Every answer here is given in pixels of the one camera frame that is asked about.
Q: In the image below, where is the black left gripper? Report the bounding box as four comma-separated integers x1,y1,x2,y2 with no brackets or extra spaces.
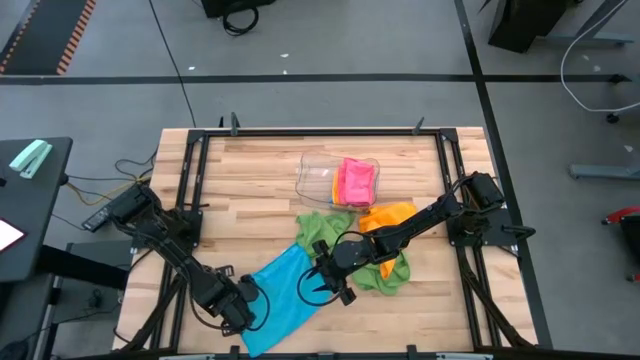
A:
215,264,261,337

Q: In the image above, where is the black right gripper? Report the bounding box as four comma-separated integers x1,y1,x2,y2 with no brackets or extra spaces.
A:
305,238,375,307

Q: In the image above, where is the blue microfiber towel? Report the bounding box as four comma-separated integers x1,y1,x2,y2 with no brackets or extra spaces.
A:
241,243,334,359

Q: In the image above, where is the green microfiber towel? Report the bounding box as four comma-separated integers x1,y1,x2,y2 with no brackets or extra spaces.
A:
295,210,357,259
352,249,412,296

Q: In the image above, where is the orange microfiber towel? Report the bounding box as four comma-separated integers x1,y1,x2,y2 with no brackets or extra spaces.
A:
331,169,347,207
357,201,419,280

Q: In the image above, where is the clear plastic bin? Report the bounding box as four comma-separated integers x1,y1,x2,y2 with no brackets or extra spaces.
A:
294,151,381,214

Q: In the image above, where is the black power adapter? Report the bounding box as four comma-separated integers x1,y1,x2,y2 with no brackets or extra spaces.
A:
81,204,117,234

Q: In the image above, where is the black desk base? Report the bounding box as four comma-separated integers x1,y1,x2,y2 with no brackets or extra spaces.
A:
37,239,132,291

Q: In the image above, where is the black side desk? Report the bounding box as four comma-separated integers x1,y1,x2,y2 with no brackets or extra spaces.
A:
0,137,74,284

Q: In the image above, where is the mint green stapler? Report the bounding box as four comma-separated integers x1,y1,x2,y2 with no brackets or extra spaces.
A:
8,138,54,180

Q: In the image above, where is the black equipment box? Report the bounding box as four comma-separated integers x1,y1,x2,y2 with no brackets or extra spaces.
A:
200,0,277,19

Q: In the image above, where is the grey desk foot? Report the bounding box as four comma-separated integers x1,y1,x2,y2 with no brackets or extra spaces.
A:
568,162,640,181

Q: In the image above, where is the red chair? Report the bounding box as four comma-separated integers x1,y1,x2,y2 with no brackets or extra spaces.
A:
602,203,640,284

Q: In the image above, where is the black cabinet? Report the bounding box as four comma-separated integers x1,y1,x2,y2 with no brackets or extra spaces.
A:
487,0,584,54

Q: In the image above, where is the black mat orange striped edge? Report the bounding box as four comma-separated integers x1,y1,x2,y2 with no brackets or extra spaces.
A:
0,0,97,76

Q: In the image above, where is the grey desk leg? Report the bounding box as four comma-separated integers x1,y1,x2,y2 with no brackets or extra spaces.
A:
542,0,637,47

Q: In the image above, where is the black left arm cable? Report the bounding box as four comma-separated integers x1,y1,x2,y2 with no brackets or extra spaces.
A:
247,277,272,332

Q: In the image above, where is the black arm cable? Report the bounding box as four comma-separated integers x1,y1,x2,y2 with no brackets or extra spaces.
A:
247,277,272,332
296,230,369,307

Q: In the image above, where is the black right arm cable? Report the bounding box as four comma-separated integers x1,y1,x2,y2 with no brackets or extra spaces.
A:
296,230,369,307

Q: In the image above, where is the yellow floor cable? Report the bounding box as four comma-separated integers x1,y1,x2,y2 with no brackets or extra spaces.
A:
64,174,152,207

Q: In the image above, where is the black looped floor cable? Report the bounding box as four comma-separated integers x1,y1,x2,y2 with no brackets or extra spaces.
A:
113,148,157,182

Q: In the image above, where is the coiled black cable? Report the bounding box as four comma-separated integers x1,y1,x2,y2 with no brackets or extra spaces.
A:
221,3,261,37

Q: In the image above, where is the white floor cable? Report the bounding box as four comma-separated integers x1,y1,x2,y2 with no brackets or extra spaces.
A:
559,0,640,114

